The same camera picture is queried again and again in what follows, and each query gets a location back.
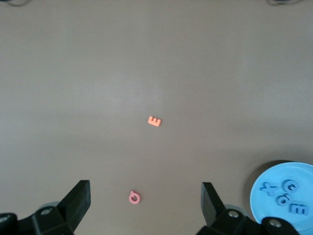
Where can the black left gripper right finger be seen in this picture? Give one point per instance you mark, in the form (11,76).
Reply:
(210,205)

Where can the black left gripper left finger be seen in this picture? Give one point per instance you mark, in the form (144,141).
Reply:
(78,203)

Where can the blue foam letter x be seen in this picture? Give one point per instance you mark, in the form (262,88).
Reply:
(269,188)

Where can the blue foam letter a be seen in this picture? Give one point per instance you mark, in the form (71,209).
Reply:
(278,198)

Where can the blue foam letter G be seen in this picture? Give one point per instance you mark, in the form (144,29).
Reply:
(284,186)

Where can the blue foam letter m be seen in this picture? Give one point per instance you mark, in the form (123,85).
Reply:
(297,209)

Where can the pink foam letter Q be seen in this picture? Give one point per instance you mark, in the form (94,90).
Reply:
(132,198)

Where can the blue plate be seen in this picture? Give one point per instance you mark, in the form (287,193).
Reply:
(303,176)

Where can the orange foam letter E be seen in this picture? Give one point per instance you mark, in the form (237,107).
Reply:
(154,121)

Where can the brown table mat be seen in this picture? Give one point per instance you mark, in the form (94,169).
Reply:
(97,73)

